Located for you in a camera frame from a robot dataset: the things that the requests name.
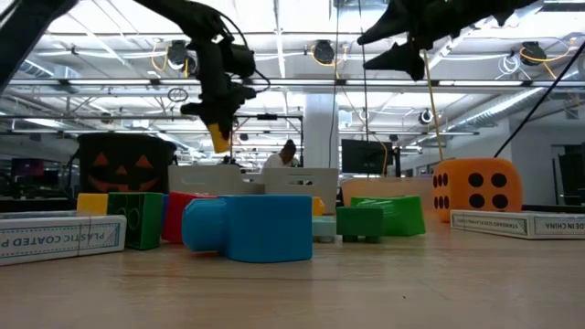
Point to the grey white playing card box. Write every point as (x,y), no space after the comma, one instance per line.
(516,224)

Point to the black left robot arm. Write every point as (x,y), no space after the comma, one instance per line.
(27,27)

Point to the mint toy block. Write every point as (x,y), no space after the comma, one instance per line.
(323,226)

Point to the dark monitor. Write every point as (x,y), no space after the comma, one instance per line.
(27,167)

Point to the black gantry frame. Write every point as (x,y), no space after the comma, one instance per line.
(267,117)

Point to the orange foam die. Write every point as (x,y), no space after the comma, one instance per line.
(484,187)

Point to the red toy block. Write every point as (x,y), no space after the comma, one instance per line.
(173,215)

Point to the black monitor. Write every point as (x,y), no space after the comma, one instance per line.
(365,157)

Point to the person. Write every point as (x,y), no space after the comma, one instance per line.
(281,157)

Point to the blue white playing card box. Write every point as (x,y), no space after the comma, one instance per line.
(59,237)

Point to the black pumpkin face bucket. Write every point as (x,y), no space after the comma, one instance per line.
(123,160)

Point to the yellow toy block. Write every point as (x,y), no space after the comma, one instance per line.
(218,139)
(317,205)
(91,204)

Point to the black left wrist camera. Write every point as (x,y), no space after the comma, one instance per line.
(242,59)

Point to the black cabinet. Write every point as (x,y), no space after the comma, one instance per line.
(571,173)

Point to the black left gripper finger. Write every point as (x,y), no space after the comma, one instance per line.
(203,109)
(230,112)

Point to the light blue toy block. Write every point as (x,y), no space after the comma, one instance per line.
(265,228)

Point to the small dark green toy block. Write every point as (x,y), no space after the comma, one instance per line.
(361,221)

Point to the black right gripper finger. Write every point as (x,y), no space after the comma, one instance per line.
(395,25)
(407,59)

